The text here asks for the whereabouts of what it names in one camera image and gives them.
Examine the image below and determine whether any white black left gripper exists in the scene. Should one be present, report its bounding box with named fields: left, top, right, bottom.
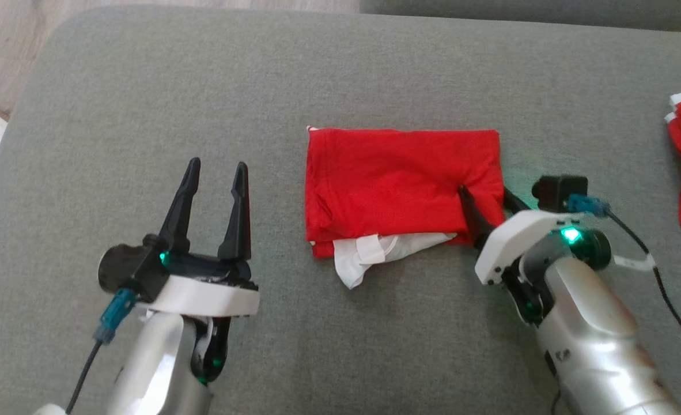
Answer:
left=135, top=157, right=261, bottom=318

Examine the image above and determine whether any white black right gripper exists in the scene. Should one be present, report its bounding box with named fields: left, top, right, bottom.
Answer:
left=457, top=184, right=587, bottom=286

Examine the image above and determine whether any red jersey with printed letters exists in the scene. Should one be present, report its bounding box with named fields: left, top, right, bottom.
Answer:
left=305, top=125, right=508, bottom=291

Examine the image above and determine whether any grey sofa seat cushion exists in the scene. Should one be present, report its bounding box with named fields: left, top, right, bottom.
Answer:
left=361, top=0, right=681, bottom=34

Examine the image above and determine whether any black cable with blue plug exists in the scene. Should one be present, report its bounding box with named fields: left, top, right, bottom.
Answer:
left=66, top=288, right=140, bottom=415
left=566, top=194, right=681, bottom=371

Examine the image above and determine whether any white cable label tag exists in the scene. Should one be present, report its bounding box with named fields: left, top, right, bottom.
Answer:
left=614, top=253, right=657, bottom=272

